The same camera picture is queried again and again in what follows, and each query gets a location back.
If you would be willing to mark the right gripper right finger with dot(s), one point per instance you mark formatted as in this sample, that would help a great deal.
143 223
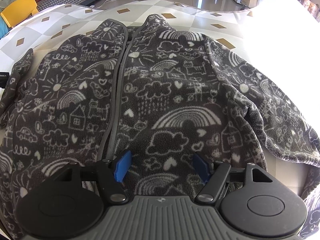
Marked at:
213 175

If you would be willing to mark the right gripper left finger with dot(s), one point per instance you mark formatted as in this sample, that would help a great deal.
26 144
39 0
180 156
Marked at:
110 175

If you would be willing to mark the dark grey doodle fleece jacket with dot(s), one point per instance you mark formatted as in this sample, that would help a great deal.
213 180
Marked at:
164 94

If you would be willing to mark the yellow plastic chair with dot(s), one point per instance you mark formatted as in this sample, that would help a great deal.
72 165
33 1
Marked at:
18 11

